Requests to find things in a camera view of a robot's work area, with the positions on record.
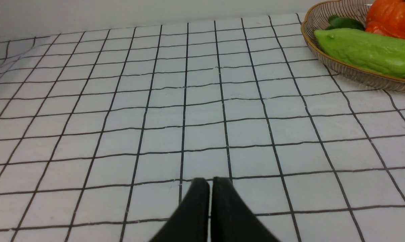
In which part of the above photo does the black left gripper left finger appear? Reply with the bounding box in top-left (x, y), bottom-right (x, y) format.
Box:
top-left (150, 178), bottom-right (210, 242)

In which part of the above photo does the white checkered tablecloth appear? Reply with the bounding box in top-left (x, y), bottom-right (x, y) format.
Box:
top-left (0, 14), bottom-right (405, 242)

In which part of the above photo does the orange toy pumpkin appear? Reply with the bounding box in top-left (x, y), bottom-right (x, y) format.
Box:
top-left (366, 0), bottom-right (405, 32)

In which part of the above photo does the green toy gourd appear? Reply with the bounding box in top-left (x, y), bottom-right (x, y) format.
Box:
top-left (314, 29), bottom-right (405, 79)

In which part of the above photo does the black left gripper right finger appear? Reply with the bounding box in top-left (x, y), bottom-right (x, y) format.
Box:
top-left (211, 177), bottom-right (279, 242)

